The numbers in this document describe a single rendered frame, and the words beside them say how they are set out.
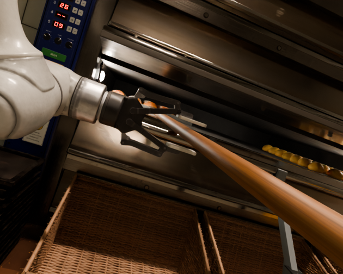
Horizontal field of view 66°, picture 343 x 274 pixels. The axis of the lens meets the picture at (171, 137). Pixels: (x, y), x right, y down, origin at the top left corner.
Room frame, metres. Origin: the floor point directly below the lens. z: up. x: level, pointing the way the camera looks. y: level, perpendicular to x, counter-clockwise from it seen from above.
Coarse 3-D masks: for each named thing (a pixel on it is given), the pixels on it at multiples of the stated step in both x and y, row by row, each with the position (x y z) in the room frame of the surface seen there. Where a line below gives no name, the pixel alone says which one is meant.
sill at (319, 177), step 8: (144, 120) 1.13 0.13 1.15; (152, 120) 1.14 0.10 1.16; (160, 120) 1.14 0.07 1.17; (168, 128) 1.15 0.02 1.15; (208, 136) 1.19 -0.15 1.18; (224, 144) 1.21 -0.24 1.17; (232, 144) 1.22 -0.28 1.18; (240, 152) 1.23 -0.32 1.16; (248, 152) 1.23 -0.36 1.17; (256, 152) 1.25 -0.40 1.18; (264, 160) 1.25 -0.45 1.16; (272, 160) 1.26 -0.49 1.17; (280, 160) 1.30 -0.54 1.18; (288, 168) 1.28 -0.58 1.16; (296, 168) 1.29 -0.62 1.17; (312, 176) 1.31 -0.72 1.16; (320, 176) 1.32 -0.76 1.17; (336, 184) 1.34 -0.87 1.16
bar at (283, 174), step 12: (156, 132) 0.77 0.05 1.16; (168, 132) 0.78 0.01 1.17; (240, 156) 0.82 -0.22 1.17; (264, 168) 0.84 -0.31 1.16; (276, 168) 0.85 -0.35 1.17; (300, 180) 0.87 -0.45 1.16; (312, 180) 0.88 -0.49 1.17; (336, 192) 0.90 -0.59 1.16; (288, 228) 0.74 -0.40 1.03; (288, 240) 0.71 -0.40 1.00; (288, 252) 0.69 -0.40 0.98; (288, 264) 0.67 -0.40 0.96
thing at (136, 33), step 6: (114, 24) 0.99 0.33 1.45; (120, 24) 0.99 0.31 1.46; (126, 30) 1.00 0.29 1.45; (132, 30) 1.00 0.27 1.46; (138, 36) 1.01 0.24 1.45; (144, 36) 1.01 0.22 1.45; (156, 42) 1.02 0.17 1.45; (162, 42) 1.02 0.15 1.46; (168, 48) 1.04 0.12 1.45; (174, 48) 1.03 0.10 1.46; (186, 54) 1.04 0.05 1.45; (192, 54) 1.05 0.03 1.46
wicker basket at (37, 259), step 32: (64, 192) 0.94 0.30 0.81; (96, 192) 1.07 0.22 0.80; (128, 192) 1.10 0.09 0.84; (64, 224) 1.02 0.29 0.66; (96, 224) 1.05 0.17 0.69; (128, 224) 1.08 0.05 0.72; (160, 224) 1.11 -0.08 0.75; (192, 224) 1.13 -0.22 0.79; (32, 256) 0.66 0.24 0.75; (64, 256) 0.93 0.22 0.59; (96, 256) 0.99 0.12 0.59; (128, 256) 1.05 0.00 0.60; (192, 256) 1.01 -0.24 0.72
